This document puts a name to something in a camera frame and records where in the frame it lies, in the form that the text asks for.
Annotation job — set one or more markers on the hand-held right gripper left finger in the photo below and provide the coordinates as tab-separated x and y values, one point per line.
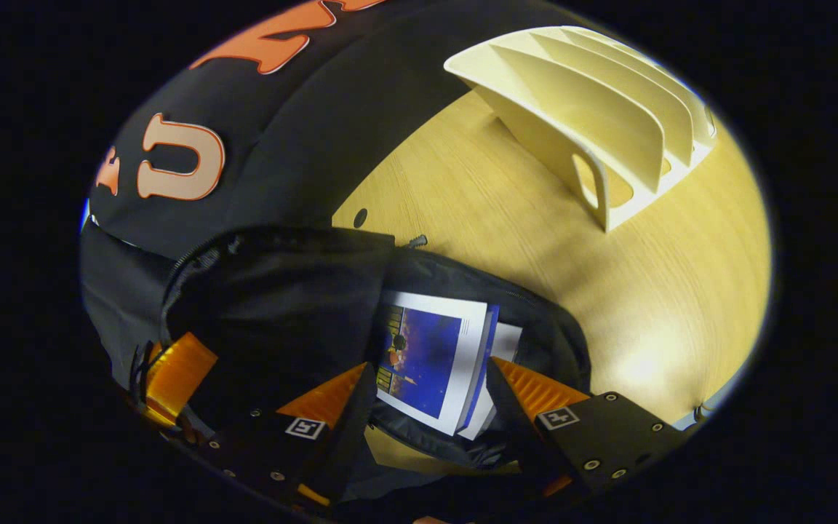
346	437

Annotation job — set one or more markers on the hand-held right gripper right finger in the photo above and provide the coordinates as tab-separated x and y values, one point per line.
528	444

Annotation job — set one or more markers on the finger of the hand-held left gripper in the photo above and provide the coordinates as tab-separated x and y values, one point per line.
179	375

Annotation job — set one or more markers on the grey photo cover book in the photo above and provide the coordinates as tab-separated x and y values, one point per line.
508	340

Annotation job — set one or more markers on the blue cover book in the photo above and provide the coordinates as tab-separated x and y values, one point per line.
426	356

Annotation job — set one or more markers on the black schoolbag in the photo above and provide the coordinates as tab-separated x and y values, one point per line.
281	306

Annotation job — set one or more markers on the white plastic bookshelf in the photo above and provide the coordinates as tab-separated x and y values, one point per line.
572	109

